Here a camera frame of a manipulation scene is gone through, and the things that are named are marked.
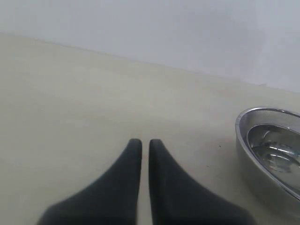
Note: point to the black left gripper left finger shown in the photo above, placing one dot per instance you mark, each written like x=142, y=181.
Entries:
x=110, y=200

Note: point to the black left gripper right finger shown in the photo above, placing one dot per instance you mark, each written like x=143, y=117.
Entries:
x=177, y=199

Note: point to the small stainless steel bowl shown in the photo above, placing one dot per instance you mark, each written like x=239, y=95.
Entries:
x=278, y=150

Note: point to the steel mesh strainer basket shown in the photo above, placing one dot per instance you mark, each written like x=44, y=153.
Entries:
x=268, y=189

